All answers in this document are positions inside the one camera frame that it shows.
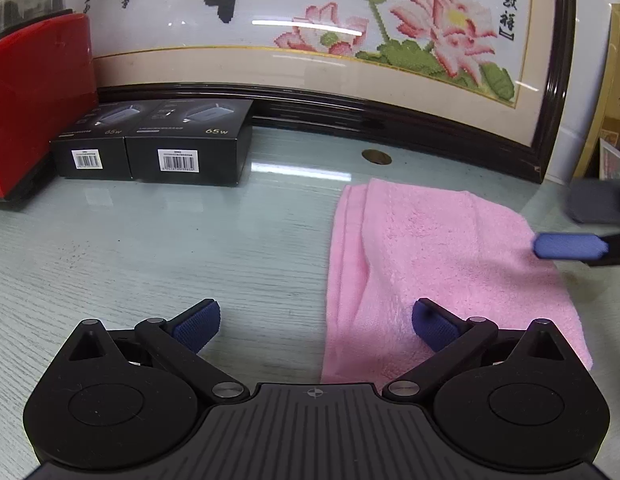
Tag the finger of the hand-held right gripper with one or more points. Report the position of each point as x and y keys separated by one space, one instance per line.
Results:
x=597 y=200
x=569 y=246

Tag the pink towel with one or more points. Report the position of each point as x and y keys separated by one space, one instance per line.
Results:
x=439 y=260

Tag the gold plaque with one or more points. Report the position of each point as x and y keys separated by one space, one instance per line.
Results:
x=617 y=85

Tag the red kitchen appliance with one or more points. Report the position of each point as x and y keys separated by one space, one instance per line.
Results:
x=35 y=110

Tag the large framed photo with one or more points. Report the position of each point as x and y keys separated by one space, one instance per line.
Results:
x=617 y=162

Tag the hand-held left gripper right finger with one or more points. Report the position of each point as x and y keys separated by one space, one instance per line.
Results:
x=434 y=330

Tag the black cardboard box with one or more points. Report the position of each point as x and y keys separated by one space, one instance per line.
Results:
x=190 y=155
x=90 y=157

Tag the framed lotus cross-stitch picture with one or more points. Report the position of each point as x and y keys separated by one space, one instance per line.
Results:
x=340 y=35

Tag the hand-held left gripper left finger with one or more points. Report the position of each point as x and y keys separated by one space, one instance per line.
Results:
x=197 y=326

